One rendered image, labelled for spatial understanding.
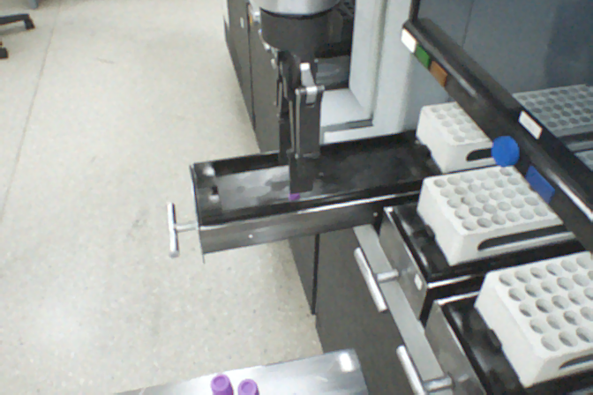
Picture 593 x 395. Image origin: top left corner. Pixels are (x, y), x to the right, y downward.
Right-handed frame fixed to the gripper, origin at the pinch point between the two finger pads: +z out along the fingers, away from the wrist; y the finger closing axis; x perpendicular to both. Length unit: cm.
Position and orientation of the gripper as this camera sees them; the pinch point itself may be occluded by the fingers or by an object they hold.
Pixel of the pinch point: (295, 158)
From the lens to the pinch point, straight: 64.0
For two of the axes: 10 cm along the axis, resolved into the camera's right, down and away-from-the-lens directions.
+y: -2.4, -6.3, 7.4
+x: -9.7, 1.5, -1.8
